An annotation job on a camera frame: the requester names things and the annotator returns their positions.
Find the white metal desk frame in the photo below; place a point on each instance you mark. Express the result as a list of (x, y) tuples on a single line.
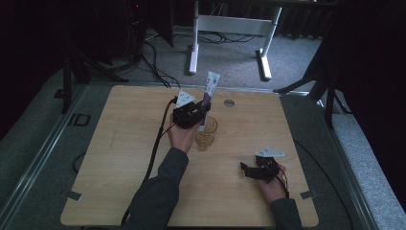
[(230, 35)]

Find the person's right hand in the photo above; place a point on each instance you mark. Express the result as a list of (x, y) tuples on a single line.
[(274, 188)]

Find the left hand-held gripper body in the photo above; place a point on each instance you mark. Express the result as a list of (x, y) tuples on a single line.
[(186, 114)]

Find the black tripod stand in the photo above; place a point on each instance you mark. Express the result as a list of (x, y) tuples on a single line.
[(72, 70), (319, 86)]

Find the grey tape strip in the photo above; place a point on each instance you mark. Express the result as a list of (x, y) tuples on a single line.
[(71, 195), (309, 194)]

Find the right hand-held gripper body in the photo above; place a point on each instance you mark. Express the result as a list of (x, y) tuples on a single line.
[(267, 163)]

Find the black rectangular bracket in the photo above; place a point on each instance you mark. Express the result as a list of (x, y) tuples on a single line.
[(79, 119)]

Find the grey round table grommet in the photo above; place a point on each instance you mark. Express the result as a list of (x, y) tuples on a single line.
[(229, 103)]

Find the white and purple toothpaste tube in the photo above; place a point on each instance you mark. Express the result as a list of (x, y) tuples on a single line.
[(211, 86)]

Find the dark computer tower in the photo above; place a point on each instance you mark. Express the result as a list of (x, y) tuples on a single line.
[(137, 25)]

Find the amber glass cup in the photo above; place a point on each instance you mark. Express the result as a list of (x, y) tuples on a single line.
[(208, 135)]

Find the person's left hand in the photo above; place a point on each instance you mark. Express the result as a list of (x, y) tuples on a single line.
[(182, 136)]

